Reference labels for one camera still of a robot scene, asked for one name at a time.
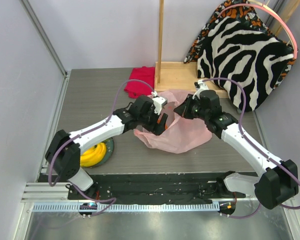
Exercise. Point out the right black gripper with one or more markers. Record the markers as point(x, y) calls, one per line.
point(188, 109)

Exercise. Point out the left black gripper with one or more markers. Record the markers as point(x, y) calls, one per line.
point(160, 127)

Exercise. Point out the pink plastic bag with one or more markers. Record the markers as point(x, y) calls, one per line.
point(185, 135)

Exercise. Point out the orange tangerine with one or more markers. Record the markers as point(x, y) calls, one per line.
point(171, 120)

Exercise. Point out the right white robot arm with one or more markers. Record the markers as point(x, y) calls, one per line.
point(275, 180)

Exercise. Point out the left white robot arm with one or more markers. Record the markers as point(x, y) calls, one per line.
point(65, 149)

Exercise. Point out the dark green plate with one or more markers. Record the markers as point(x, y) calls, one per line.
point(110, 146)

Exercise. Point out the yellow banana bunch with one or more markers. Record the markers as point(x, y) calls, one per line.
point(94, 155)

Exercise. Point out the zebra pattern cloth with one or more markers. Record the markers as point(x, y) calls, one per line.
point(249, 64)

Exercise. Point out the orange floral cloth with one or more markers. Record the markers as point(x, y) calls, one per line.
point(244, 10)

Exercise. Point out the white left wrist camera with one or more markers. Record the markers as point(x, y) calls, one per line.
point(159, 102)

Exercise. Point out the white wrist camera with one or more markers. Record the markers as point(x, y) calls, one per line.
point(159, 102)
point(200, 86)

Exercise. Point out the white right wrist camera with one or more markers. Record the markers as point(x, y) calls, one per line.
point(200, 86)

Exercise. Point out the wooden stand with post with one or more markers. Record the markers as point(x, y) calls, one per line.
point(179, 24)

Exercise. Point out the white slotted cable duct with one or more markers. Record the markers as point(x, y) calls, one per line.
point(89, 207)

